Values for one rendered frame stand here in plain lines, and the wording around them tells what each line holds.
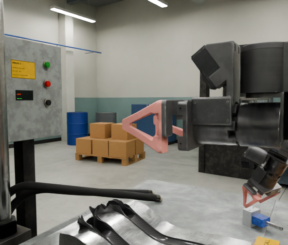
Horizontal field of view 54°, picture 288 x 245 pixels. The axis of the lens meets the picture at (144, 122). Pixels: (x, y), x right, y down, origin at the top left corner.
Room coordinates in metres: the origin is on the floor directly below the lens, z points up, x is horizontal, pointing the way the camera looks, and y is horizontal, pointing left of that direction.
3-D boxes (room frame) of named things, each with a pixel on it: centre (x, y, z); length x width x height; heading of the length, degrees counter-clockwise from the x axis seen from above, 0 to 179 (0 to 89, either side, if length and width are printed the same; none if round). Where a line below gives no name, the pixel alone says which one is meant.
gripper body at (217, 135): (0.39, -0.10, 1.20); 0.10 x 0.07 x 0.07; 150
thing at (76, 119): (7.82, 1.84, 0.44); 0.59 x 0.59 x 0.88
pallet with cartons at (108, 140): (5.80, 0.69, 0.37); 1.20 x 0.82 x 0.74; 63
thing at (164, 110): (0.40, -0.02, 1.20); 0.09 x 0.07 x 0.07; 60
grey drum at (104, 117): (7.75, 1.04, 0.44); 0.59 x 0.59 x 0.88
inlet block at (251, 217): (0.92, -0.40, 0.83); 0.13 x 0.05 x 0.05; 33
